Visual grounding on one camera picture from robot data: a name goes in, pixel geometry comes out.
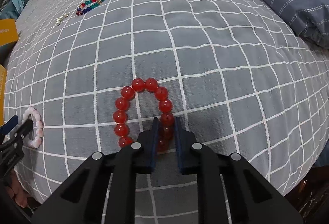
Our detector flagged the blue yellow cardboard box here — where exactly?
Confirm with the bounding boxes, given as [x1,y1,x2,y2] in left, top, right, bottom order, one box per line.
[0,19,19,125]

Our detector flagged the red bead bracelet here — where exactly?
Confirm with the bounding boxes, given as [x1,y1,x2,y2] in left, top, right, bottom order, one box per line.
[112,77,176,152]

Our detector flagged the grey checked bed sheet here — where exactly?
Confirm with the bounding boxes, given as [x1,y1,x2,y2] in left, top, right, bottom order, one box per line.
[4,0,328,202]

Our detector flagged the pink bead bracelet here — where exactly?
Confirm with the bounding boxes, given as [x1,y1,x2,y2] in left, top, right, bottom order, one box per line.
[22,106,45,150]

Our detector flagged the multicolour bead bracelet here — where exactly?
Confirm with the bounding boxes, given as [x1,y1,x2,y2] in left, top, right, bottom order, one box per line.
[76,0,105,17]

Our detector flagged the teal suitcase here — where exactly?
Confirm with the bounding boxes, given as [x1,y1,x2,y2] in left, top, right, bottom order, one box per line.
[1,0,29,21]

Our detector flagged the white pearl cluster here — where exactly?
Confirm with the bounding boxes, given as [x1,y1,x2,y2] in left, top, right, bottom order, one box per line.
[55,12,69,26]

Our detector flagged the person's left hand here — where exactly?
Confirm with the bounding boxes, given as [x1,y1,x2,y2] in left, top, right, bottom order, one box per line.
[6,170,28,208]

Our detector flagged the teal cloth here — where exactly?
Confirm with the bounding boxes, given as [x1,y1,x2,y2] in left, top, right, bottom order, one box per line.
[11,0,25,14]

